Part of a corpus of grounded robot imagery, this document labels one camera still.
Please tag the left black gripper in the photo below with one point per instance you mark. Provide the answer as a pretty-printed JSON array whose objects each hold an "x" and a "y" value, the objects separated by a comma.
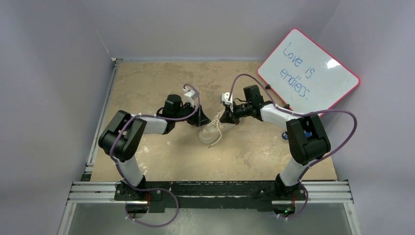
[{"x": 198, "y": 119}]

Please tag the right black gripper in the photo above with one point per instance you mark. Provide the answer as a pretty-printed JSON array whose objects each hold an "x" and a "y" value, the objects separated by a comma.
[{"x": 230, "y": 112}]

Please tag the white shoelace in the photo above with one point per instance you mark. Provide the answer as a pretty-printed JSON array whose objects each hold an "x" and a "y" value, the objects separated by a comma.
[{"x": 212, "y": 133}]

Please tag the beige sneaker shoe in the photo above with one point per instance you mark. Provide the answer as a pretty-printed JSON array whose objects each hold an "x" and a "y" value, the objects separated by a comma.
[{"x": 225, "y": 127}]

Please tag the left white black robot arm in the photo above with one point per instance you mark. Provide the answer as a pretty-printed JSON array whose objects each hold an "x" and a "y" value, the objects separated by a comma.
[{"x": 121, "y": 138}]

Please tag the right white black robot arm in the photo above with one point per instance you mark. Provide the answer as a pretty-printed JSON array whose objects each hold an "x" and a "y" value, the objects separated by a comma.
[{"x": 308, "y": 141}]

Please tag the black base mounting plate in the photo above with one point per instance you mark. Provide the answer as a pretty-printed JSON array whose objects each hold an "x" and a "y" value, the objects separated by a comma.
[{"x": 263, "y": 196}]

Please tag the pink framed whiteboard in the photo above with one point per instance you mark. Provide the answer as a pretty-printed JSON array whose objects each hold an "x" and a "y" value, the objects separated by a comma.
[{"x": 306, "y": 76}]

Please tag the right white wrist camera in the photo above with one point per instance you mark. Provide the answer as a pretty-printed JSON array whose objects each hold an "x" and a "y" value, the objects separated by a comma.
[{"x": 226, "y": 99}]

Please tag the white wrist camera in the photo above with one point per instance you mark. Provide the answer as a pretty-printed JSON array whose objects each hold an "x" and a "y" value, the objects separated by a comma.
[
  {"x": 190, "y": 97},
  {"x": 226, "y": 99}
]

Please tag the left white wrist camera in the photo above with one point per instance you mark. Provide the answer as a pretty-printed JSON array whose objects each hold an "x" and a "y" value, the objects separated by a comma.
[{"x": 190, "y": 97}]

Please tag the aluminium frame rail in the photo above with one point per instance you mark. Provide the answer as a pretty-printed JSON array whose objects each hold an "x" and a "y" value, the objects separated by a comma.
[{"x": 97, "y": 187}]

